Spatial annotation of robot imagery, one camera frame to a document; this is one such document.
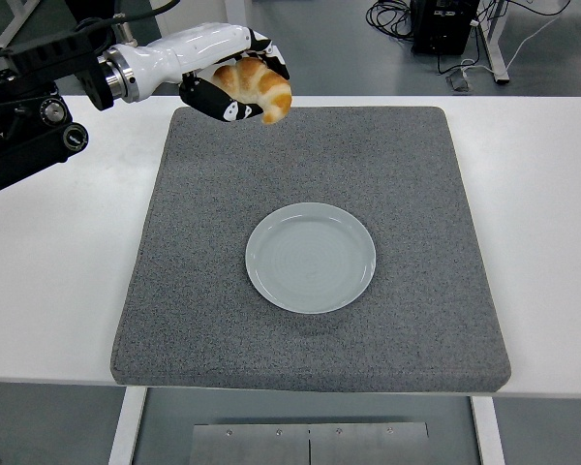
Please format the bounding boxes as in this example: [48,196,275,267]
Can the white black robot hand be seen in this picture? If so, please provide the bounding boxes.
[120,22,291,125]

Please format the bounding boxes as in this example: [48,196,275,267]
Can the golden croissant bread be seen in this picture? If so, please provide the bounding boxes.
[211,56,293,126]

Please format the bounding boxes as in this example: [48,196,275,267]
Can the pale grey round plate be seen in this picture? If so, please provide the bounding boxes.
[244,201,378,315]

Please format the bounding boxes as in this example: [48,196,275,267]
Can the grey metal plate with screws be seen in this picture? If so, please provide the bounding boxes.
[192,421,430,465]

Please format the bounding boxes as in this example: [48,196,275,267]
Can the person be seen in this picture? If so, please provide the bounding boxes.
[63,0,121,23]

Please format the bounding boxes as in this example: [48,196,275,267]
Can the white desk foot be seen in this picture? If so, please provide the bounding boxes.
[0,0,43,52]

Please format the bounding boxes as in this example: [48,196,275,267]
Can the grey speckled mat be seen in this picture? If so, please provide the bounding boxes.
[108,106,512,394]

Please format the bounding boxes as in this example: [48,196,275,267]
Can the black computer box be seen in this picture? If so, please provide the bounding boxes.
[410,0,480,55]

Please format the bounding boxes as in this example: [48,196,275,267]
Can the clear floor socket cover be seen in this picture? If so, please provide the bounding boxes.
[445,66,475,93]

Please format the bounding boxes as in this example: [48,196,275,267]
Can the white desk leg with foot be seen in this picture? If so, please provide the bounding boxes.
[477,0,512,84]

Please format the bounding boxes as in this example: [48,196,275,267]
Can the white table leg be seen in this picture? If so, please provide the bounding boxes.
[469,395,507,465]
[107,386,149,465]

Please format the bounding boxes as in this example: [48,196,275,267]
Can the white desk post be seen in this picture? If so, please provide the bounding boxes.
[224,0,257,31]

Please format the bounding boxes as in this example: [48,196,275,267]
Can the black coiled floor cables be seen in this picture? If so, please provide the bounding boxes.
[365,0,415,43]

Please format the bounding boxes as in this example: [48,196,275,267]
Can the white floor cable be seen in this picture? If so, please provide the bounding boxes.
[458,9,575,78]

